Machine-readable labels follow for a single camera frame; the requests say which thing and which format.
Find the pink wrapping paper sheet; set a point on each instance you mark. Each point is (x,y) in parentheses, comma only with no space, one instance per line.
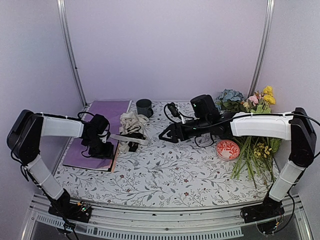
(109,164)

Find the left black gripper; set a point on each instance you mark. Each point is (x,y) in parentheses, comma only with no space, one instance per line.
(108,152)

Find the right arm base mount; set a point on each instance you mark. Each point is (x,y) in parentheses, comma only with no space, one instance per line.
(269,208)

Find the front aluminium rail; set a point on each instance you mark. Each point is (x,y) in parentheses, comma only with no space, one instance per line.
(120,222)

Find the yellow flower stem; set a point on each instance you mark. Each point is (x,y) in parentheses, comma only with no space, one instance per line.
(263,100)

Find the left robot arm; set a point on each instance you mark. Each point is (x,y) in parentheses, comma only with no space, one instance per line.
(24,140)

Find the left aluminium frame post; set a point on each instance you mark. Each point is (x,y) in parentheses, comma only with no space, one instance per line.
(62,13)

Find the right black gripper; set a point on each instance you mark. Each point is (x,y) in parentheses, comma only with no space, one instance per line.
(174,139)

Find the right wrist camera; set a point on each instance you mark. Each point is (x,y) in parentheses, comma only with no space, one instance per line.
(174,112)

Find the right aluminium frame post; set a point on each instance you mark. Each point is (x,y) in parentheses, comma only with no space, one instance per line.
(269,12)

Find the dark grey mug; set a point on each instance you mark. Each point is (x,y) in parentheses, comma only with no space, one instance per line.
(144,107)

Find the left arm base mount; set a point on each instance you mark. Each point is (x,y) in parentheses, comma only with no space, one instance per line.
(80,212)

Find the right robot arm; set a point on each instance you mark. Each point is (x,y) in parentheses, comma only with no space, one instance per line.
(257,134)

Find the pile of fake flowers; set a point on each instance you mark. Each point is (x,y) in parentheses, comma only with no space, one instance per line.
(256,153)

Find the aluminium frame post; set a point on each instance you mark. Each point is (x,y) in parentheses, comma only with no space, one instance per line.
(62,13)
(269,12)

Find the white printed ribbon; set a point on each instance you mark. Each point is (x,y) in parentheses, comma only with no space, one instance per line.
(130,122)

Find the blue hydrangea stem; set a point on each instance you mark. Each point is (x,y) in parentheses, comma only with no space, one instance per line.
(229,100)

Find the red patterned bowl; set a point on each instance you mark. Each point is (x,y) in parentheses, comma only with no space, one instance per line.
(227,150)

